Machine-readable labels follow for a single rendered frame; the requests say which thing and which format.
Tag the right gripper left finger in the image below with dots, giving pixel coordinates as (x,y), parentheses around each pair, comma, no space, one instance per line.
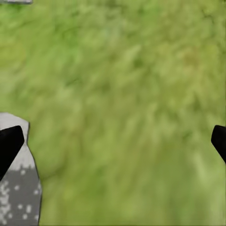
(11,141)

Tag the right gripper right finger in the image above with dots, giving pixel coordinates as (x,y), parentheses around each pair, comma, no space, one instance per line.
(218,139)

